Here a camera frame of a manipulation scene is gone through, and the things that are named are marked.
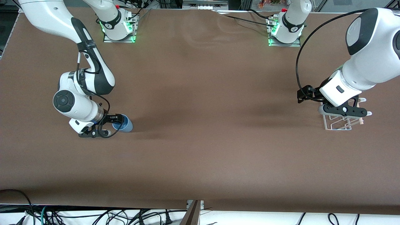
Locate blue plastic cup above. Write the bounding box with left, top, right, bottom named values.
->
left=112, top=114, right=133, bottom=133

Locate white power strip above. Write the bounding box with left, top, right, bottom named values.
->
left=182, top=0, right=229, bottom=10

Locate black right camera mount bracket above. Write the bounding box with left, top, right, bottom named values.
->
left=78, top=123, right=112, bottom=138

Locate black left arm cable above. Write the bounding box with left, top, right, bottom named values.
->
left=296, top=9, right=371, bottom=96

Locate white wire cup rack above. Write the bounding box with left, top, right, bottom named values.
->
left=322, top=97, right=373, bottom=131

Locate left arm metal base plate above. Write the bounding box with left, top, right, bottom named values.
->
left=267, top=17, right=302, bottom=48

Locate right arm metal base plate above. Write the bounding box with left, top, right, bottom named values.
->
left=103, top=14, right=138, bottom=43

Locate black table cable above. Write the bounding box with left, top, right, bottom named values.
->
left=216, top=11, right=276, bottom=28
left=248, top=8, right=277, bottom=21

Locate black looped floor cable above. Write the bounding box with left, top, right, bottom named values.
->
left=0, top=189, right=33, bottom=225

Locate aluminium table frame profile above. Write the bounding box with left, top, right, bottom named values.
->
left=180, top=200, right=204, bottom=225

